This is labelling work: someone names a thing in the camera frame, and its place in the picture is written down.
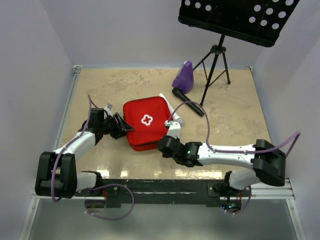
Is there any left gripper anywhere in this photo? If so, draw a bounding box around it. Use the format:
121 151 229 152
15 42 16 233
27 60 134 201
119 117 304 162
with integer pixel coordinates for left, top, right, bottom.
99 112 133 139

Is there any red black medicine case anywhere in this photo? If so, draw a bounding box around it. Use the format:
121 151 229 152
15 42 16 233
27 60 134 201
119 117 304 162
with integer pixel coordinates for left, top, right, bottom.
123 96 171 152

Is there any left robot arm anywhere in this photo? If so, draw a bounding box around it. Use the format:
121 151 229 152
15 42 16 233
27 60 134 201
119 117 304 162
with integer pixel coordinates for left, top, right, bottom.
34 107 134 202

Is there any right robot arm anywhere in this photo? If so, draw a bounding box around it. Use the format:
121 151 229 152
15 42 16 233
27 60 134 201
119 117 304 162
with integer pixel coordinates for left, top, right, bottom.
157 135 286 197

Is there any black microphone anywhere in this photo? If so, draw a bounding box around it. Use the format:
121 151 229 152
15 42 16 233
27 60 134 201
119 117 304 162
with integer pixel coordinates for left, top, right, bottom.
172 87 205 117

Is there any purple metronome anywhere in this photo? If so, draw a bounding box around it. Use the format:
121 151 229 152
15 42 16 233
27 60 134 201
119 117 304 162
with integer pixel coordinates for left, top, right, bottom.
172 60 194 94

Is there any black music stand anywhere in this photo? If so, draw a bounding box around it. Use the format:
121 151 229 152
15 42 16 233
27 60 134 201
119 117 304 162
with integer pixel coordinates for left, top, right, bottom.
177 0 300 109

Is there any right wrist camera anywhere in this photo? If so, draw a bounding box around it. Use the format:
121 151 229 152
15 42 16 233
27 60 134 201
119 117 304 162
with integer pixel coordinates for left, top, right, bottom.
164 120 181 139

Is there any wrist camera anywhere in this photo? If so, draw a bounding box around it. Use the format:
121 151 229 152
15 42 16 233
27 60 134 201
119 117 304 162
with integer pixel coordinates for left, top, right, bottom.
103 103 113 116
164 120 181 139

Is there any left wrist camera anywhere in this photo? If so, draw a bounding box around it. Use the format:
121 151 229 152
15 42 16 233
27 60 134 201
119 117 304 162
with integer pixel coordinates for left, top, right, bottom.
103 103 113 116

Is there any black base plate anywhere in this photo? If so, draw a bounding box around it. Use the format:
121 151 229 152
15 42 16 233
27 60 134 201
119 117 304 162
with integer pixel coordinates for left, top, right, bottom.
75 179 251 209

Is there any aluminium frame rail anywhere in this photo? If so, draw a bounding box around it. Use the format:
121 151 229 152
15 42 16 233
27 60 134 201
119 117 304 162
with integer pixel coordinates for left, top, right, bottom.
18 65 83 240

